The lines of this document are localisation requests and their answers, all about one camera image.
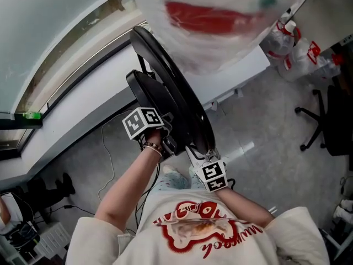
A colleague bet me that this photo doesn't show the black floor cable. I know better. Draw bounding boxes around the black floor cable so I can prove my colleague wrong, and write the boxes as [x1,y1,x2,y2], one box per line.
[41,204,97,218]

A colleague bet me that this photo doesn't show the white ribbed box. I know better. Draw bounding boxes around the white ribbed box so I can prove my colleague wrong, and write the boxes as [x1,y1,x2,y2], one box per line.
[34,221,72,261]

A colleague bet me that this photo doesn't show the white slipper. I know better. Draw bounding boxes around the white slipper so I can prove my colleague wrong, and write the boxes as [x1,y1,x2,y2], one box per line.
[162,164,180,177]

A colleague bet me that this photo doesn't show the white floor cable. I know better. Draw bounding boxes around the white floor cable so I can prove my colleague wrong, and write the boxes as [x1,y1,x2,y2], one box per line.
[97,114,131,202]

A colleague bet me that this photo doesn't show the black office chair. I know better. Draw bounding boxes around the black office chair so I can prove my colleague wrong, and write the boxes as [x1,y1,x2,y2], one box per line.
[294,76,353,157]

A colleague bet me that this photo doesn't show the bag of plastic bottles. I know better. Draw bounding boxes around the bag of plastic bottles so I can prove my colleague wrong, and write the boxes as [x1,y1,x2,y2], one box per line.
[265,12,346,83]

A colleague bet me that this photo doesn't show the long white desk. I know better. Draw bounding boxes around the long white desk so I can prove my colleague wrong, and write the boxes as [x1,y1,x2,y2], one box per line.
[20,41,271,176]

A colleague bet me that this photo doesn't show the cream printed sweatshirt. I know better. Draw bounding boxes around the cream printed sweatshirt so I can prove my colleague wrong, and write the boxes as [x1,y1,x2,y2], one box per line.
[65,189,331,265]

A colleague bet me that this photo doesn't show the thin white bracelet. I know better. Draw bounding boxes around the thin white bracelet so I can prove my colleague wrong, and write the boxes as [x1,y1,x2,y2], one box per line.
[142,145,163,157]

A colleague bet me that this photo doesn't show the brown beaded bracelet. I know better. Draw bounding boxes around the brown beaded bracelet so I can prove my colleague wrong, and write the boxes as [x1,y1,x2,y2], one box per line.
[141,141,164,153]

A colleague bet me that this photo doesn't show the white desk with grey edge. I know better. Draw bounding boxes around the white desk with grey edge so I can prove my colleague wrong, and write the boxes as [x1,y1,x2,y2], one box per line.
[289,0,353,51]

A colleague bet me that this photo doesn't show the black folding chair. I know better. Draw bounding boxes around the black folding chair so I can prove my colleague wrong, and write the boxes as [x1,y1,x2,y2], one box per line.
[126,25,216,157]

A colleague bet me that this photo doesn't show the black shoes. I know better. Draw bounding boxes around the black shoes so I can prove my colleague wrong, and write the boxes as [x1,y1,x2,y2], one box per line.
[54,172,76,196]

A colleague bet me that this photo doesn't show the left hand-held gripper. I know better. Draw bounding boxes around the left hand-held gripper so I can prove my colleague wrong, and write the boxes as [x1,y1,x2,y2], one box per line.
[122,107,178,157]

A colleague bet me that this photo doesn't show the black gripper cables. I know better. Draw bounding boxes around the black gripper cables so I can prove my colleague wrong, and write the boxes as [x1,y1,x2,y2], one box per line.
[134,160,162,229]

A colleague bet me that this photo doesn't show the person's left forearm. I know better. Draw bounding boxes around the person's left forearm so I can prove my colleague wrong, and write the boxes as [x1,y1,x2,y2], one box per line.
[95,128,164,231]

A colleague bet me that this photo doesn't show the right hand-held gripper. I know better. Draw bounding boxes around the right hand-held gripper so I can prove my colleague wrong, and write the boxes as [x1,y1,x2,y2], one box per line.
[185,145,229,193]

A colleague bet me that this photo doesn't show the person's legs in patterned trousers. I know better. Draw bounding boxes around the person's legs in patterned trousers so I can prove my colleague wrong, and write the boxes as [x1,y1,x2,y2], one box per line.
[156,171,205,196]

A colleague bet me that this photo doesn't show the frosted glass window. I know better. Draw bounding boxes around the frosted glass window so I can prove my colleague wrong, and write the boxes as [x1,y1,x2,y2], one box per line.
[0,0,144,115]

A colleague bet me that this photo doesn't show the person's right forearm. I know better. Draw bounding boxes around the person's right forearm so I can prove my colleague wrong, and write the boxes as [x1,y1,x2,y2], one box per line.
[215,188,276,229]

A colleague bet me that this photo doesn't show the clear plastic bag red print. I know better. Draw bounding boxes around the clear plastic bag red print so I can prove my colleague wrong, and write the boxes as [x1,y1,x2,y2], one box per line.
[134,0,321,76]

